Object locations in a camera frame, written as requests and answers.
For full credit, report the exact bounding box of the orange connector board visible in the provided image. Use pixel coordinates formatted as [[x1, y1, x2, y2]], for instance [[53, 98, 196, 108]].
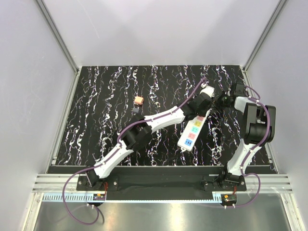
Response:
[[223, 194, 237, 202], [93, 193, 106, 201]]

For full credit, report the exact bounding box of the silver aluminium rail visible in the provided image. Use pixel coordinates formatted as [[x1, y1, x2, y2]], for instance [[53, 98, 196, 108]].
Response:
[[32, 173, 293, 193]]

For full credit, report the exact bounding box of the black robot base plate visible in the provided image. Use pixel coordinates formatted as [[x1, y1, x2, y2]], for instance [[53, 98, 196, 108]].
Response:
[[46, 164, 278, 201]]

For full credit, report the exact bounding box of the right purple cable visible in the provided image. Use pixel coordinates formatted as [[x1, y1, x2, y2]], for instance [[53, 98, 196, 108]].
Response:
[[222, 86, 271, 208]]

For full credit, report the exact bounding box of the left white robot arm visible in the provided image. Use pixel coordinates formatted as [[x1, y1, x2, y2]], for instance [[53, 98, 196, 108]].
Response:
[[86, 91, 213, 191]]

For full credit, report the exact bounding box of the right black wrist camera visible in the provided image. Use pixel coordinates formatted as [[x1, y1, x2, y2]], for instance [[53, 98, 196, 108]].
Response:
[[231, 83, 246, 97]]

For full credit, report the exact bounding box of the left orange connector board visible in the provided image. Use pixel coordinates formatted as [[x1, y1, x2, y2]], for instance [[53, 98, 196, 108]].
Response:
[[93, 193, 106, 201]]

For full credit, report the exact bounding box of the purple cable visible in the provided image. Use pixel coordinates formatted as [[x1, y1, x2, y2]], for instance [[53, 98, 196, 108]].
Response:
[[62, 77, 209, 226], [222, 86, 271, 208]]

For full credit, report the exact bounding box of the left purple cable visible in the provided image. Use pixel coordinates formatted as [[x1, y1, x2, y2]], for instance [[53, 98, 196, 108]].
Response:
[[62, 77, 209, 226]]

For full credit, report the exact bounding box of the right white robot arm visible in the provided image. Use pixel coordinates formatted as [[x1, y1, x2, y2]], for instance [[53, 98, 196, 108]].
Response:
[[216, 91, 276, 191]]

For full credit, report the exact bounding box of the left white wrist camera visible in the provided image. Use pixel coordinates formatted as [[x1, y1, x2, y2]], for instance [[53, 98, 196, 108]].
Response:
[[200, 83, 215, 98]]

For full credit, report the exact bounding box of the white power strip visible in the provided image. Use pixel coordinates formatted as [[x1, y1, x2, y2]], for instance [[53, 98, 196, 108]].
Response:
[[177, 109, 211, 152]]

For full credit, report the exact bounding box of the right orange connector board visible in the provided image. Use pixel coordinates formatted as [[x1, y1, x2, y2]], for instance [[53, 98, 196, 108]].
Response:
[[223, 194, 237, 202]]

